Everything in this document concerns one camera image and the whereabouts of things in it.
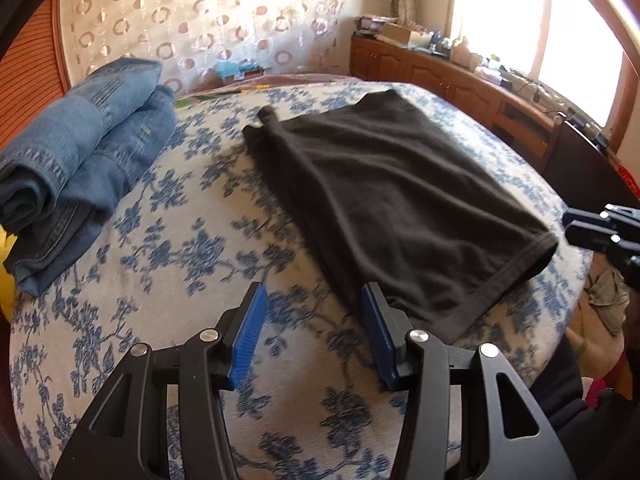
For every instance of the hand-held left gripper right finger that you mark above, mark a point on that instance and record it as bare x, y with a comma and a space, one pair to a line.
379, 335

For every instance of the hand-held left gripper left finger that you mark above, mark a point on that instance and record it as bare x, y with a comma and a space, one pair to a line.
247, 332

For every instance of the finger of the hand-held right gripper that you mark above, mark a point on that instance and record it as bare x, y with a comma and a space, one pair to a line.
585, 218
592, 237

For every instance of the black sweater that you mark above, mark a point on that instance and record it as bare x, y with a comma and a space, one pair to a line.
390, 200

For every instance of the dark wooden chair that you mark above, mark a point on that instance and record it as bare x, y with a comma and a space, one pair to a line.
585, 165

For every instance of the beige cloth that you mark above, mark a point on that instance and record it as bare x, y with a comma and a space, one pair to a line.
607, 295

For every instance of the blue floral bed sheet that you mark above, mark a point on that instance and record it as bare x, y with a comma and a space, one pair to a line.
175, 285

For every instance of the person's dark clothing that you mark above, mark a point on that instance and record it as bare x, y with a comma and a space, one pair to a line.
575, 425

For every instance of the wooden sideboard cabinet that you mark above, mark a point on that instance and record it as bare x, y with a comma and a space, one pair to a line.
440, 85

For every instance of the window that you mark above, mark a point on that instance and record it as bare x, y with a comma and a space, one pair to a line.
525, 25

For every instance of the dark blue folded jeans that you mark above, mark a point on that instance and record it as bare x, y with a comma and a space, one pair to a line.
65, 240

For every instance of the yellow cloth item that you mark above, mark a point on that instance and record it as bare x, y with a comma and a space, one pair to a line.
5, 270

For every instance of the open cardboard box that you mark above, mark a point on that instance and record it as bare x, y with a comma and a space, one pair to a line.
405, 35

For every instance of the cardboard box with blue items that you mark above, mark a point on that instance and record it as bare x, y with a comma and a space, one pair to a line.
239, 70

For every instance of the light blue folded jeans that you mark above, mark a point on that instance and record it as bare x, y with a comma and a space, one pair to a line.
80, 125

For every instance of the circle patterned curtain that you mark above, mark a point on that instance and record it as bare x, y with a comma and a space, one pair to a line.
200, 15

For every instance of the wooden slatted wardrobe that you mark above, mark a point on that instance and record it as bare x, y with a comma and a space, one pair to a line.
35, 60

